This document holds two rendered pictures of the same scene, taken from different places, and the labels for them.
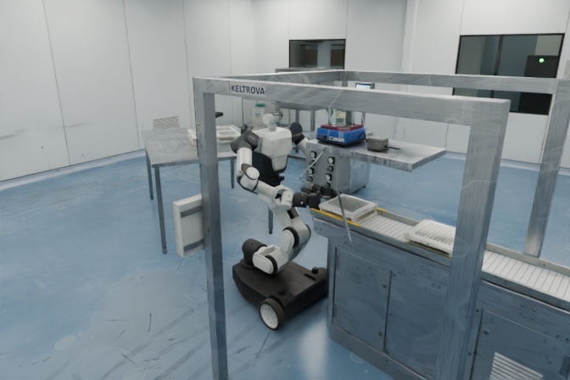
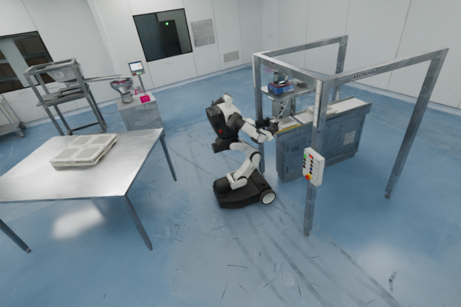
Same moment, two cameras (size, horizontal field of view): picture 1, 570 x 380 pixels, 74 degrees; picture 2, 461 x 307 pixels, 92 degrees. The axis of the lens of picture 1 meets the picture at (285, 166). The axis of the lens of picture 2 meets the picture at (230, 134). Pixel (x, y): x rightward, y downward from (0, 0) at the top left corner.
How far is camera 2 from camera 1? 2.41 m
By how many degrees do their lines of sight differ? 57
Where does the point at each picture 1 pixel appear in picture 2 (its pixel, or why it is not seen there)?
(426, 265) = (329, 121)
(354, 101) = (412, 61)
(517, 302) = (355, 113)
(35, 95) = not seen: outside the picture
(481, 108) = (444, 51)
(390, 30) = (79, 18)
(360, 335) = (299, 169)
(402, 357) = not seen: hidden behind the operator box
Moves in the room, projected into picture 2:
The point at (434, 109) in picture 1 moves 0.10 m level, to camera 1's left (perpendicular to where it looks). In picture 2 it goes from (434, 55) to (438, 58)
